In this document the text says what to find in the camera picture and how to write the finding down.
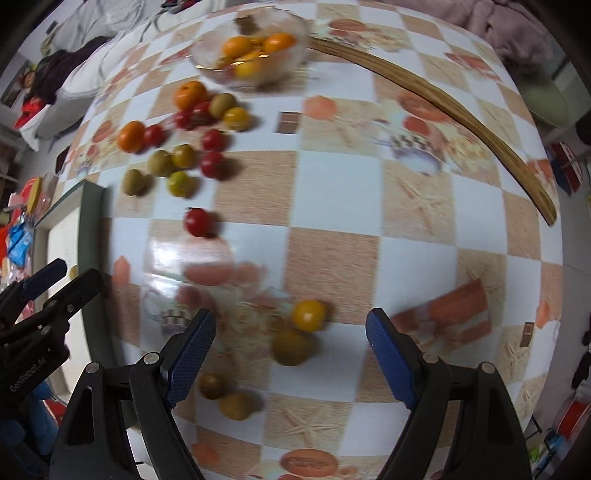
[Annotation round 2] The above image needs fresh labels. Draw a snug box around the red box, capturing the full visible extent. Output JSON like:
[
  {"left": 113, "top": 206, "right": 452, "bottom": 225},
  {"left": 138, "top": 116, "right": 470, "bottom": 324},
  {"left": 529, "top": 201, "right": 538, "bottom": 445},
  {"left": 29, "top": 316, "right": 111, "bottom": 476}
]
[{"left": 550, "top": 141, "right": 586, "bottom": 193}]

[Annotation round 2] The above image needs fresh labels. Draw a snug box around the clear glass bowl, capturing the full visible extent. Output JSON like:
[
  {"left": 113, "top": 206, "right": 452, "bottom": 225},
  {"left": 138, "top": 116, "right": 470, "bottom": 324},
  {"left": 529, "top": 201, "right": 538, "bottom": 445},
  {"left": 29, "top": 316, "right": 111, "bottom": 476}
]
[{"left": 191, "top": 9, "right": 310, "bottom": 89}]

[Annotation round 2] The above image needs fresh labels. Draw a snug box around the green framed board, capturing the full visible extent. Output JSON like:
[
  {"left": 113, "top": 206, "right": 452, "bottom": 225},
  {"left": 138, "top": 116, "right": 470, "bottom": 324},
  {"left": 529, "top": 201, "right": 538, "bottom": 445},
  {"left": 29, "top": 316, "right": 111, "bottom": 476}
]
[{"left": 33, "top": 179, "right": 115, "bottom": 370}]

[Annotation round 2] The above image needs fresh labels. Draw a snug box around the blue packet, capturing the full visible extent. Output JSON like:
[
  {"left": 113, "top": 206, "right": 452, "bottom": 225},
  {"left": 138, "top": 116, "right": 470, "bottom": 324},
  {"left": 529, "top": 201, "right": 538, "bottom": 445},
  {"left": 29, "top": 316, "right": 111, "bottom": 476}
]
[{"left": 6, "top": 220, "right": 36, "bottom": 268}]

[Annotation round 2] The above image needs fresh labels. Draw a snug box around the pink blanket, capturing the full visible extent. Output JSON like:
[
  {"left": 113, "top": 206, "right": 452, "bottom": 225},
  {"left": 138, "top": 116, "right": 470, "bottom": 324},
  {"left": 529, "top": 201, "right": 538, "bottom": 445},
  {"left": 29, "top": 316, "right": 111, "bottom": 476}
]
[{"left": 388, "top": 0, "right": 557, "bottom": 63}]

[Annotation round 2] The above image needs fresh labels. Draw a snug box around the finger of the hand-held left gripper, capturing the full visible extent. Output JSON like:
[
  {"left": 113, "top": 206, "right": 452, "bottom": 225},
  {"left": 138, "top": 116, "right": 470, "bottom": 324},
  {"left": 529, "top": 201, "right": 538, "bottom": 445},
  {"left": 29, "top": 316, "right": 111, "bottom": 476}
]
[
  {"left": 0, "top": 268, "right": 103, "bottom": 345},
  {"left": 0, "top": 258, "right": 69, "bottom": 325}
]

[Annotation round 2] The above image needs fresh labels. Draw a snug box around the curved wooden strip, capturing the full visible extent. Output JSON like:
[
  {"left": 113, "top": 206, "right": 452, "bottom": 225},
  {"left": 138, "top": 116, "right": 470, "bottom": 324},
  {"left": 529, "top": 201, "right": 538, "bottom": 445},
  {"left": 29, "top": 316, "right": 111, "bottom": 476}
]
[{"left": 308, "top": 37, "right": 558, "bottom": 226}]

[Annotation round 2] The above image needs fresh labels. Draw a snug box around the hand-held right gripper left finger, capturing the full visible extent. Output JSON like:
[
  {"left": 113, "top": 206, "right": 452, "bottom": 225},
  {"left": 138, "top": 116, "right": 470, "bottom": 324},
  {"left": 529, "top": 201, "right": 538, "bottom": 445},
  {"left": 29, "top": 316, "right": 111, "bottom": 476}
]
[{"left": 48, "top": 308, "right": 218, "bottom": 480}]

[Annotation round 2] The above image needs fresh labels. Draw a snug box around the dark clothing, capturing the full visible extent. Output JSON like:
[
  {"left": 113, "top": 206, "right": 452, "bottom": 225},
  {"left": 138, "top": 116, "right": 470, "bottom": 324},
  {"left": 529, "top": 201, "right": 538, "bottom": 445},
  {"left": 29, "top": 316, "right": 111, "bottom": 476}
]
[{"left": 31, "top": 38, "right": 110, "bottom": 106}]

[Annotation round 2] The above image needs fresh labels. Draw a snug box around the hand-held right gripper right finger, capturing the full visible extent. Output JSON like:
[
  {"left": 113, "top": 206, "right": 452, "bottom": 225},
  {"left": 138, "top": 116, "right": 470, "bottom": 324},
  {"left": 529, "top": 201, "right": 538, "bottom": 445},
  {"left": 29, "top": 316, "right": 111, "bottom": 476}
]
[{"left": 365, "top": 308, "right": 533, "bottom": 480}]

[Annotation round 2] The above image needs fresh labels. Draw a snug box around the white bedding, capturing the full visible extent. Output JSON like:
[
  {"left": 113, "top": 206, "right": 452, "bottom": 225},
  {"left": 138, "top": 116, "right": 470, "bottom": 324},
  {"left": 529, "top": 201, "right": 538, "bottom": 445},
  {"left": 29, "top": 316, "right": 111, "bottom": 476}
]
[{"left": 21, "top": 0, "right": 222, "bottom": 151}]

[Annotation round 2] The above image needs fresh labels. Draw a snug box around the yellow tomato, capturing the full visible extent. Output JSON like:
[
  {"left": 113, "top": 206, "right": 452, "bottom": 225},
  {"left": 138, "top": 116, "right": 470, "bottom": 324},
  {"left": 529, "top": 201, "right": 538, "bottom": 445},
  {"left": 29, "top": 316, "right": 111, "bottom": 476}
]
[
  {"left": 223, "top": 107, "right": 253, "bottom": 132},
  {"left": 172, "top": 144, "right": 197, "bottom": 169},
  {"left": 219, "top": 392, "right": 256, "bottom": 421},
  {"left": 291, "top": 300, "right": 328, "bottom": 332},
  {"left": 167, "top": 171, "right": 198, "bottom": 199}
]

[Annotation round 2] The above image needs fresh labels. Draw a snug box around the green tomato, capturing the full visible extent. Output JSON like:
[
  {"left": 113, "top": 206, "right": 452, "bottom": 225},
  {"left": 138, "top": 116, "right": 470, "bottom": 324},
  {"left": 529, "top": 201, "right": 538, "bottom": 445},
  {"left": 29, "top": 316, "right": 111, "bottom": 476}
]
[
  {"left": 149, "top": 150, "right": 176, "bottom": 177},
  {"left": 198, "top": 373, "right": 228, "bottom": 400},
  {"left": 123, "top": 169, "right": 151, "bottom": 197},
  {"left": 209, "top": 93, "right": 237, "bottom": 117},
  {"left": 271, "top": 329, "right": 317, "bottom": 367}
]

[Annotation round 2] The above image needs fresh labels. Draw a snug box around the green round stool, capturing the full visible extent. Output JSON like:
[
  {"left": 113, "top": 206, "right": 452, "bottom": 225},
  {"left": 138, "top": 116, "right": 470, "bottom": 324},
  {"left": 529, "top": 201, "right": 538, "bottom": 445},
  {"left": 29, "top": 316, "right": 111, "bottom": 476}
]
[{"left": 521, "top": 73, "right": 571, "bottom": 128}]

